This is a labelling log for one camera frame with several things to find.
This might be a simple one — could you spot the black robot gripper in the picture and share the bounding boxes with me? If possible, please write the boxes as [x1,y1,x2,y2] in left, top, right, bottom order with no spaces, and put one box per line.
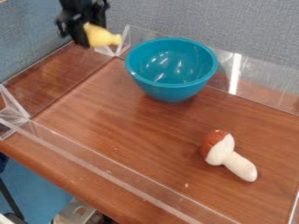
[54,0,109,48]

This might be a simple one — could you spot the clear acrylic tray walls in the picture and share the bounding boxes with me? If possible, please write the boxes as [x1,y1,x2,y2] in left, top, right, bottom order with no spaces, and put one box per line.
[0,25,299,224]

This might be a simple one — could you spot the blue plastic bowl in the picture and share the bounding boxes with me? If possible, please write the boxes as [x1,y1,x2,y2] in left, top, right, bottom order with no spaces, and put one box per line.
[125,38,218,103]

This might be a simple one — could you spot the grey metal bracket under table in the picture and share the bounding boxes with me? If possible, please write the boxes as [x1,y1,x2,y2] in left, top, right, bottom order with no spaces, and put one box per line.
[51,198,102,224]

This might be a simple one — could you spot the brown and white toy mushroom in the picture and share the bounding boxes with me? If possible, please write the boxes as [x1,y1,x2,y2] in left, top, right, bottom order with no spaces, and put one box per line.
[200,129,257,182]

